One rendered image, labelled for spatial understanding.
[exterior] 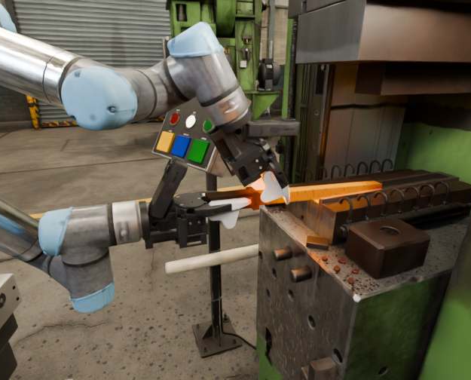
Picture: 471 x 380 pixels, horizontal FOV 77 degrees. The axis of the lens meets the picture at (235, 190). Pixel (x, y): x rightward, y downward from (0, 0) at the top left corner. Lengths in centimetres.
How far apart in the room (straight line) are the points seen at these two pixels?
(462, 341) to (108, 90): 70
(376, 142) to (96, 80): 82
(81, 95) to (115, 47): 801
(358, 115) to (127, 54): 774
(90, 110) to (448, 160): 92
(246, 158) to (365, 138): 52
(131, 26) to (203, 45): 801
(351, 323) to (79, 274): 46
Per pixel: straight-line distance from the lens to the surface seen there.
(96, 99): 40
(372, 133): 99
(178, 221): 54
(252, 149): 54
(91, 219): 53
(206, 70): 49
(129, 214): 53
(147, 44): 848
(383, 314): 62
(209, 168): 95
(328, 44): 64
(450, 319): 71
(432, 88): 77
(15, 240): 64
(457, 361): 74
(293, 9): 76
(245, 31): 577
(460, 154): 102
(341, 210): 64
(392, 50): 62
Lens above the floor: 125
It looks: 22 degrees down
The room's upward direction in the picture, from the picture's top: straight up
